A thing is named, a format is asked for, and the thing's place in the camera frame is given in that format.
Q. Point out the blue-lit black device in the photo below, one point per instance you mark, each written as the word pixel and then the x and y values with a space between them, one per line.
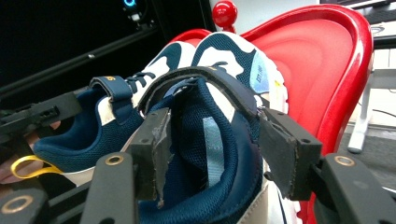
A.
pixel 134 12

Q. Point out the white desk frame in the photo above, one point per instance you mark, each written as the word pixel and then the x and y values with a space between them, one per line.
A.
pixel 362 124

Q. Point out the red two-tier shoe rack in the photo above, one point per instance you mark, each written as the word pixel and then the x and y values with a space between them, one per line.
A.
pixel 311 62

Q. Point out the navy and white sneaker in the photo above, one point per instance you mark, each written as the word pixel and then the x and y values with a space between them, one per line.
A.
pixel 224 56
pixel 87 140

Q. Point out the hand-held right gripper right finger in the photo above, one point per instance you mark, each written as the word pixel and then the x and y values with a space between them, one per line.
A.
pixel 289 155

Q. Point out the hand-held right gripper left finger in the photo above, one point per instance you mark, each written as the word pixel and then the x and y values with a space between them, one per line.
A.
pixel 149 155

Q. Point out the black metal rail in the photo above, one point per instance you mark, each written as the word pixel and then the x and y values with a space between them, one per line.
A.
pixel 77 60

